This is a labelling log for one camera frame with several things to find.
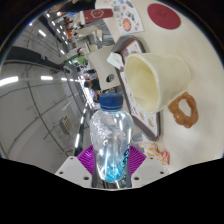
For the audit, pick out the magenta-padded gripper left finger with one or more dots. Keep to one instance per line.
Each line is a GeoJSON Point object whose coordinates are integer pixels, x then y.
{"type": "Point", "coordinates": [75, 168]}

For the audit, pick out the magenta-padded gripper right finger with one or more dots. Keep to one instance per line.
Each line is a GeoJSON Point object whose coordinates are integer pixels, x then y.
{"type": "Point", "coordinates": [148, 168]}

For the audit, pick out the clear bottle with blue cap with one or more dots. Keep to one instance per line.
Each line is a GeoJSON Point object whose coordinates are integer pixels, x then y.
{"type": "Point", "coordinates": [111, 140]}

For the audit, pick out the clear bag with fried food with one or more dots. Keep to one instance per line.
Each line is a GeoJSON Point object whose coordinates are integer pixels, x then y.
{"type": "Point", "coordinates": [155, 151]}

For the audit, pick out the ceiling air conditioner unit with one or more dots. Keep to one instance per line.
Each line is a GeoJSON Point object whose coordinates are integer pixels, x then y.
{"type": "Point", "coordinates": [66, 125]}

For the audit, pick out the brown tray with paper liner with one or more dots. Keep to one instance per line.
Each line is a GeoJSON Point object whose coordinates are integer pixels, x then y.
{"type": "Point", "coordinates": [146, 118]}

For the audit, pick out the beige chair with round hole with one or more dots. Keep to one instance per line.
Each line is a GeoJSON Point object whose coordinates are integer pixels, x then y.
{"type": "Point", "coordinates": [101, 66]}

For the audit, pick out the ceiling strip lights group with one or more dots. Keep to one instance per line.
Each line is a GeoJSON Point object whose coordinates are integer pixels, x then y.
{"type": "Point", "coordinates": [10, 81]}

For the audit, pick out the white paper napkin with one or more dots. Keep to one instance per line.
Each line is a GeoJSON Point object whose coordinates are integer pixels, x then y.
{"type": "Point", "coordinates": [115, 60]}

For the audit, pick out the colourful sticker sheet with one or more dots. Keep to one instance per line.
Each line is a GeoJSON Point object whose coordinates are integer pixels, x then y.
{"type": "Point", "coordinates": [128, 18]}

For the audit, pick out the flat round red coaster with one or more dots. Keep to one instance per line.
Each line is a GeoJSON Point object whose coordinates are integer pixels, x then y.
{"type": "Point", "coordinates": [164, 16]}

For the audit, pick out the red paper cup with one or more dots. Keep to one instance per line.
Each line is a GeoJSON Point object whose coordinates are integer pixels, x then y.
{"type": "Point", "coordinates": [98, 15]}

